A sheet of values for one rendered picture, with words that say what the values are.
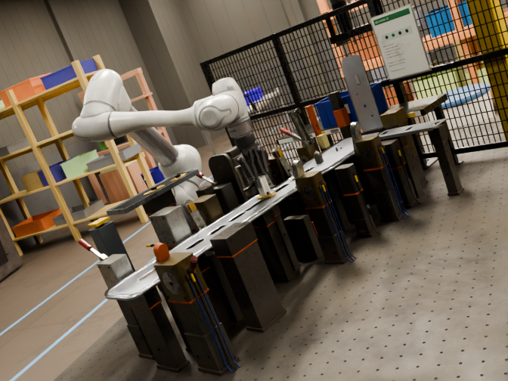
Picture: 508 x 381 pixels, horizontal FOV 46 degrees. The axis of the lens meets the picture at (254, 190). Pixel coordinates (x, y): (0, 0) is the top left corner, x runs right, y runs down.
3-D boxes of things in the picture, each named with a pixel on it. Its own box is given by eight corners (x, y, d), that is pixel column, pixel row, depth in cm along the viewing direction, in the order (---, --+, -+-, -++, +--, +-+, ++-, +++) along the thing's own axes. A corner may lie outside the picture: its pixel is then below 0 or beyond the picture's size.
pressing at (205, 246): (137, 302, 170) (135, 296, 170) (99, 298, 187) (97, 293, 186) (386, 132, 259) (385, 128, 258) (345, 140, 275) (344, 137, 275)
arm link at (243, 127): (220, 126, 218) (226, 141, 219) (236, 122, 211) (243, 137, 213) (237, 118, 224) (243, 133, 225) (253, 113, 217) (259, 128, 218)
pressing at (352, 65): (382, 127, 266) (358, 53, 258) (361, 131, 274) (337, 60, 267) (383, 126, 266) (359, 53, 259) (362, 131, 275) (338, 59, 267)
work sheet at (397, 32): (431, 70, 270) (410, 3, 264) (389, 82, 287) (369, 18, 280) (433, 69, 272) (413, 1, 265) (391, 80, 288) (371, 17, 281)
